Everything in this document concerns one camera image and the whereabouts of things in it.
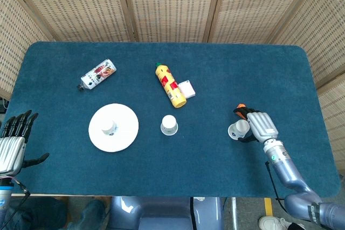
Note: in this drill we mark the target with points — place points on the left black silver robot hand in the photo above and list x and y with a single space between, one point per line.
10 152

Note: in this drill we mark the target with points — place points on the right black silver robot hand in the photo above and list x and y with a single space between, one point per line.
262 126

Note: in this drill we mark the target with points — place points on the white floral paper cup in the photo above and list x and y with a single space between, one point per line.
238 130
169 125
109 129

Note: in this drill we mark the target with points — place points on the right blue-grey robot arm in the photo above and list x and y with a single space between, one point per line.
291 176

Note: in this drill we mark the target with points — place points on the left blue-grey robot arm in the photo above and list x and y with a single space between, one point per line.
4 195

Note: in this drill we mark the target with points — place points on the white round plate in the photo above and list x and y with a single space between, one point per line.
121 130

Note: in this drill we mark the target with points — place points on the orange toy block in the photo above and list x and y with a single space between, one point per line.
240 105

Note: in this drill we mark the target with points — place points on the blue carpet table cover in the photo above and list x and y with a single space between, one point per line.
215 160

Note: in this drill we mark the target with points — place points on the white rectangular sponge block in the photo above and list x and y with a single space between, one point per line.
187 88

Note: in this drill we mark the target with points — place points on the white sneaker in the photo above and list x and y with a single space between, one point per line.
272 223

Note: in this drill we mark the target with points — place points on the yellow red-label bottle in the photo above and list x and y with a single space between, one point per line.
171 87

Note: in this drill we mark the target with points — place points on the woven folding screen panel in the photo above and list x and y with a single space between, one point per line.
16 38
75 3
172 3
256 6
323 47

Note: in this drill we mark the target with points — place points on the floral print drink bottle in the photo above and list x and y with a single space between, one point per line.
98 74

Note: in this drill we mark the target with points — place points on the blue-grey robot torso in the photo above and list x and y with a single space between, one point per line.
161 214

